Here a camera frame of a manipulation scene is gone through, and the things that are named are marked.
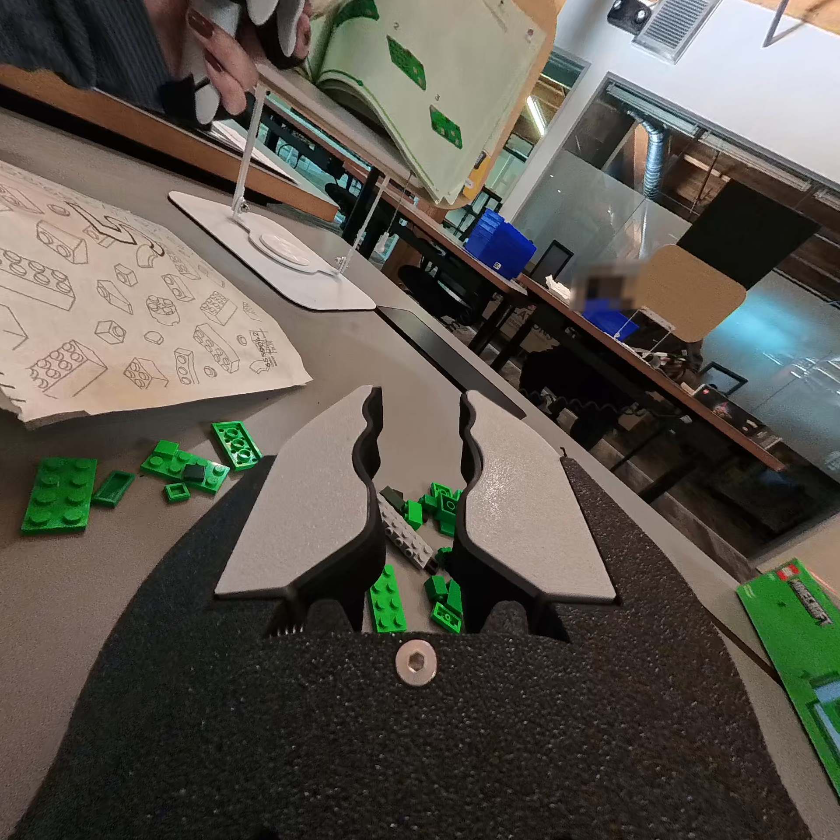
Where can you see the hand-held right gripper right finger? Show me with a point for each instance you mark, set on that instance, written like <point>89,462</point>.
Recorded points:
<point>535,518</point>

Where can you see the wooden edged desk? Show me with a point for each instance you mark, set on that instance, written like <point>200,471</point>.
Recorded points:
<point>131,134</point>

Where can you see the grey long lego plate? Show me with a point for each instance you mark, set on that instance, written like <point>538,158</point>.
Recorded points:
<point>403,531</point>

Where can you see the black ceiling fixture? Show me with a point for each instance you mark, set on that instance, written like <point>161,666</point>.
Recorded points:
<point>628,13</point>

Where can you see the tan board on stand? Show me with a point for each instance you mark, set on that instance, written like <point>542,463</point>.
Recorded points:
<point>695,295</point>

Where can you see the open instruction booklet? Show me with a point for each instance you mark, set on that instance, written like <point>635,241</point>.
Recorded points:
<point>420,85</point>

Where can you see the black office chair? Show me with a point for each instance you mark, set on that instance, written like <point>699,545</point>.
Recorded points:
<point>433,289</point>

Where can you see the person's left forearm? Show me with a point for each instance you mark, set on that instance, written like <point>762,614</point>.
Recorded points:
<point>65,46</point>

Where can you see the long wooden desk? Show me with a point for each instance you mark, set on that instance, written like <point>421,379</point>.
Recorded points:
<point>656,380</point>

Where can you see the person's left hand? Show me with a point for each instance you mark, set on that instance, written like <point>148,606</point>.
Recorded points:
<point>226,65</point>

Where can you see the black table inset cover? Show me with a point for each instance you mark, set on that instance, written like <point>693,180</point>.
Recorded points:
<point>446,358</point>

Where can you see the pile of small lego pieces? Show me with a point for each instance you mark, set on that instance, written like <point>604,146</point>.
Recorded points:
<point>387,597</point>

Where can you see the blue box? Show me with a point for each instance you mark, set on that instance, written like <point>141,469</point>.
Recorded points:
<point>610,318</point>

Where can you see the small black frame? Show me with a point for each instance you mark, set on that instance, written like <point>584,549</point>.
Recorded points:
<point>552,261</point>

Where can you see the white ceiling air vent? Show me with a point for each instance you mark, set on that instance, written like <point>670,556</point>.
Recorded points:
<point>676,26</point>

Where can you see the metal ventilation duct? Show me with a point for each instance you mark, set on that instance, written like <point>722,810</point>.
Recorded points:
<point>655,157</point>

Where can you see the black hanging panel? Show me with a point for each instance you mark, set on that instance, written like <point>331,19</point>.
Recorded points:
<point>748,229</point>

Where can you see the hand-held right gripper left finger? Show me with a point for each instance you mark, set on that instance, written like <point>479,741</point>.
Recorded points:
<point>308,505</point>

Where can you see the white book stand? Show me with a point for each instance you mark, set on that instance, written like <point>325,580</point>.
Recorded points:
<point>289,253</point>

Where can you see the green lego set box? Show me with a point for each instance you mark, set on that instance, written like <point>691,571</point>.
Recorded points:
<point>800,656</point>

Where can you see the brick-printed paper bag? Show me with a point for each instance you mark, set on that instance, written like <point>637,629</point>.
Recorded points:
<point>131,295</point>

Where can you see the stack of blue bins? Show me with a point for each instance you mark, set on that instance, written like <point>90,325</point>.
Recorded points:
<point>499,243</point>

